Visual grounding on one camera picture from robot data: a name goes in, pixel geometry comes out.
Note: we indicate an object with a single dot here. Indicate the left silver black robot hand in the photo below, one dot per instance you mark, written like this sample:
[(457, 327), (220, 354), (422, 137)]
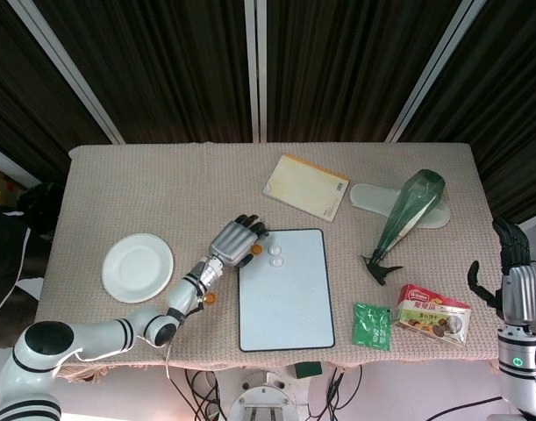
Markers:
[(232, 243)]

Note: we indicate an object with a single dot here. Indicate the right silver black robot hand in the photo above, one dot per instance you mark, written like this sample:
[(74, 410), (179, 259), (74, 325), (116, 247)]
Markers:
[(519, 294)]

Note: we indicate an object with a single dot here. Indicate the orange round magnet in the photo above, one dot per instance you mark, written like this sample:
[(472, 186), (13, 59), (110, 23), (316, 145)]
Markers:
[(257, 250), (211, 299)]

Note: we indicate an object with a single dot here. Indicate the white round magnet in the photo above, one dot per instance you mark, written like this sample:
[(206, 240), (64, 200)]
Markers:
[(276, 261), (275, 250)]

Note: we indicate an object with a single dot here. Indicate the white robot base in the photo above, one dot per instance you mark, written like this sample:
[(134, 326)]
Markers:
[(263, 394)]

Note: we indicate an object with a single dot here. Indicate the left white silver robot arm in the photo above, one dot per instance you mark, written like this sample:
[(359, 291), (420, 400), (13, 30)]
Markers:
[(96, 335)]

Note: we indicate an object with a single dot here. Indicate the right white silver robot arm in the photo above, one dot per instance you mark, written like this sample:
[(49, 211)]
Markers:
[(515, 377)]

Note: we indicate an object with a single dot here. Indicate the white magnetic board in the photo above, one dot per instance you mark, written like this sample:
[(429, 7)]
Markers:
[(289, 302)]

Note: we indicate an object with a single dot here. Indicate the pink waffle tablecloth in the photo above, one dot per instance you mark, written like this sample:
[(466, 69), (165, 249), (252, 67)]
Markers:
[(162, 188)]

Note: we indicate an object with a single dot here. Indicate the red snack box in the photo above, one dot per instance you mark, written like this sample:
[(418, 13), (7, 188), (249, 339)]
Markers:
[(430, 313)]

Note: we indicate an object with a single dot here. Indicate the yellow cover book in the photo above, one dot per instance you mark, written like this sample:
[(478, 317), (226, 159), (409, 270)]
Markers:
[(305, 186)]

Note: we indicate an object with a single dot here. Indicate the white paper plate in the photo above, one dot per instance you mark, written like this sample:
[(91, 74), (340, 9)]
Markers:
[(136, 267)]

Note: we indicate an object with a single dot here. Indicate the white slipper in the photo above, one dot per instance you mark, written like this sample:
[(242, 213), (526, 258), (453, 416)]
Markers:
[(368, 197)]

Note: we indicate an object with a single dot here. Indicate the green block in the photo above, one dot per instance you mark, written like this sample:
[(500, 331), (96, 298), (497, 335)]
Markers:
[(308, 370)]

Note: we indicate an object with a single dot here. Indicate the green sachet packet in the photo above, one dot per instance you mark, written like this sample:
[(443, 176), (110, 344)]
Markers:
[(372, 326)]

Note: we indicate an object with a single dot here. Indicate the dark pleated curtain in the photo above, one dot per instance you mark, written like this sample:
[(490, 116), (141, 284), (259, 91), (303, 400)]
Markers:
[(184, 66)]

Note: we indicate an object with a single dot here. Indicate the black bag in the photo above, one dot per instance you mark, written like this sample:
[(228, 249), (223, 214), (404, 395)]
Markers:
[(41, 210)]

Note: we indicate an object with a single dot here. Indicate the person in black clothing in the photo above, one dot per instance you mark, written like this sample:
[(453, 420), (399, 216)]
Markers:
[(0, 245)]

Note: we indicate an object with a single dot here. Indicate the white frame post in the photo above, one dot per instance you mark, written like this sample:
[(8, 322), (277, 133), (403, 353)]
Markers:
[(434, 70), (70, 74), (250, 66), (262, 66)]

